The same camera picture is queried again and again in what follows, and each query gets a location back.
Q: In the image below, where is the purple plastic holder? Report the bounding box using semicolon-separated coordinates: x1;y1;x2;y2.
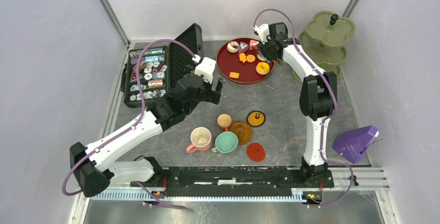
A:
332;125;379;164

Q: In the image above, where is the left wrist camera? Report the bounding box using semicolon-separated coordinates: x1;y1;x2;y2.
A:
195;57;216;84

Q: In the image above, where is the round orange cookie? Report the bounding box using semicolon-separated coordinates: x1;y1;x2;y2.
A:
246;54;256;63

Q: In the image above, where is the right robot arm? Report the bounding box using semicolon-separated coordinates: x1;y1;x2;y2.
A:
253;22;337;187

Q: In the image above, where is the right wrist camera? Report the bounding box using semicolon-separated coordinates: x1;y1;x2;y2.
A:
253;23;270;44

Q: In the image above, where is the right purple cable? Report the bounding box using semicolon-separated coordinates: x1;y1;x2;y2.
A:
253;8;355;208

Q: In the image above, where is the black open case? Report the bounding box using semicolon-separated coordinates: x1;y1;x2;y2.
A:
120;23;203;108

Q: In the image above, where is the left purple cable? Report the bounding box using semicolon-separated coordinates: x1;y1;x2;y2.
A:
62;39;202;210

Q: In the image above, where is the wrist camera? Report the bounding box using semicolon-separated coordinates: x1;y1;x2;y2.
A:
195;57;216;84
253;23;270;44

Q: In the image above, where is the orange square cracker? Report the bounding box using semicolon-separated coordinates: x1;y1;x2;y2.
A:
229;72;240;79

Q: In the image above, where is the orange bear cookie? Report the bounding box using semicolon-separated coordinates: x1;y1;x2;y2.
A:
239;53;248;63

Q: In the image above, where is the pink strawberry cake slice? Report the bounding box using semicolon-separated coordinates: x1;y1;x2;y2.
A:
249;39;260;49

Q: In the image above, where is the red round tray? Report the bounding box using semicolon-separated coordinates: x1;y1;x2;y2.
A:
216;37;275;84

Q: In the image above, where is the red round coaster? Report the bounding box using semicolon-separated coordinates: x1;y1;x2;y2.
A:
246;142;266;162

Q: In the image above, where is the green three-tier stand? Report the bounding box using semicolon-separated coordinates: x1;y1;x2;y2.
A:
298;10;356;79

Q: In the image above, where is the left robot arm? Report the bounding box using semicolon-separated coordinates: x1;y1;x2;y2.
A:
62;74;225;198

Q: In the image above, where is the brown saucer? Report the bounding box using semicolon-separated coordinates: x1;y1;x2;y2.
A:
228;121;253;145

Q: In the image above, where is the white chocolate donut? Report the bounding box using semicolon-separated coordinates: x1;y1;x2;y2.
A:
227;41;240;53

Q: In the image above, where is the small orange cup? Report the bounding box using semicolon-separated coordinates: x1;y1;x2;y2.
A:
217;114;232;131

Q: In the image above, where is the pink mug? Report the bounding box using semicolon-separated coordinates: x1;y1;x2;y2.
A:
186;127;212;153

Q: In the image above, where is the yellow frosted donut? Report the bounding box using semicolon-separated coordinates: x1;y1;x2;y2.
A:
256;62;271;75

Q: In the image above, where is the orange smiley coaster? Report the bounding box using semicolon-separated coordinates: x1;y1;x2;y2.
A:
246;110;266;128

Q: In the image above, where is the purple triangle cake slice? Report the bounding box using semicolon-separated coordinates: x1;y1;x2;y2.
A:
238;42;249;53

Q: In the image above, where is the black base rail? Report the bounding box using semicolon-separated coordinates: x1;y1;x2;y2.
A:
140;157;335;198

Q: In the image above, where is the mint green cup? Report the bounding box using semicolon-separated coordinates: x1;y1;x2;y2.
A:
211;131;238;153

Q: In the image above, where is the purple cable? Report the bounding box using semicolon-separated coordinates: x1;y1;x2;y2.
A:
253;8;355;208
62;39;202;210

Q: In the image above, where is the blue frosted donut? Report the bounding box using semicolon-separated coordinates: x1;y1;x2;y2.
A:
257;54;266;61

